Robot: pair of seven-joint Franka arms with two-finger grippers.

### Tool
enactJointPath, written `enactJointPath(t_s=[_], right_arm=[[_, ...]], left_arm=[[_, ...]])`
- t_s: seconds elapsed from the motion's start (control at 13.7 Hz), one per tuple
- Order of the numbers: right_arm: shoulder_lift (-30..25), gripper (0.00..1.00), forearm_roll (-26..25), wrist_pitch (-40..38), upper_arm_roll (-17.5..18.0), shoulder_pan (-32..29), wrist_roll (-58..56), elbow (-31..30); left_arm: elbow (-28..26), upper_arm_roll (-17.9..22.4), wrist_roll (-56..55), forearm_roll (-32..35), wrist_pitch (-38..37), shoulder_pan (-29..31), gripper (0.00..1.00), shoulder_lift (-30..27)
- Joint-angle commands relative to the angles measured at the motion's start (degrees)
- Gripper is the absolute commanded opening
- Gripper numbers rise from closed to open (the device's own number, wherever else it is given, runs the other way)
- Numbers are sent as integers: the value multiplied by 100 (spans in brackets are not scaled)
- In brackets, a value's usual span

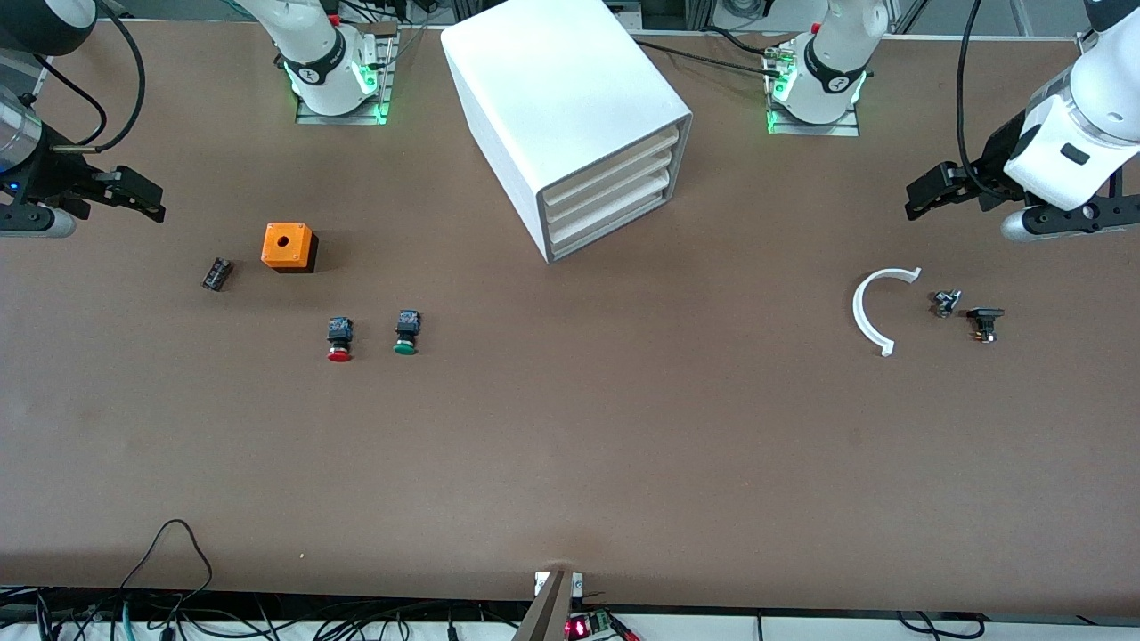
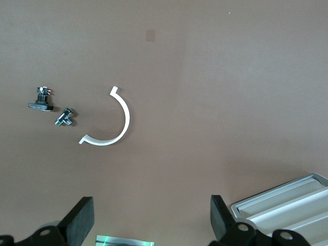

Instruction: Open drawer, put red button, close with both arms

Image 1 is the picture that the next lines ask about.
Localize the white drawer cabinet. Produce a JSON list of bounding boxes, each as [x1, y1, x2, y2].
[[440, 0, 695, 264]]

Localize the white curved plastic piece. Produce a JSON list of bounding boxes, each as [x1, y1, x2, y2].
[[852, 266, 923, 358]]

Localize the orange box with hole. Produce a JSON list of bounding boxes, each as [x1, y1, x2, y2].
[[260, 222, 320, 274]]

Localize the circuit board with red LED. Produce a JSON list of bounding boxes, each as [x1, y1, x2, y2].
[[565, 609, 640, 641]]

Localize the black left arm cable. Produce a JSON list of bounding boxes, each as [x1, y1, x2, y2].
[[956, 0, 1009, 202]]

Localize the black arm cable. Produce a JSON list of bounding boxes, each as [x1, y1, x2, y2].
[[34, 0, 149, 155], [956, 0, 1009, 202]]

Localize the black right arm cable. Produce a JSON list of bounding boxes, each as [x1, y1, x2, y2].
[[34, 0, 149, 155]]

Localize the black button switch part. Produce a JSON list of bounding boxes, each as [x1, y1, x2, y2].
[[966, 307, 1006, 344]]

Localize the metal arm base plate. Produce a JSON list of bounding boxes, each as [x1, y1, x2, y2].
[[766, 37, 862, 138], [295, 25, 399, 126]]

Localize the black cable behind cabinet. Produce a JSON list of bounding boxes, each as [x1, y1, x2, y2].
[[634, 39, 786, 77]]

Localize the thin black looped cable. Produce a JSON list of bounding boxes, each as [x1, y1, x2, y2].
[[118, 518, 215, 596]]

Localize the black cable bundle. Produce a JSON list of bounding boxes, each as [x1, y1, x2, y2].
[[0, 586, 535, 641]]

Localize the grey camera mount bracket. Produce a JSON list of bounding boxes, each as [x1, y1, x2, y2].
[[511, 570, 585, 641]]

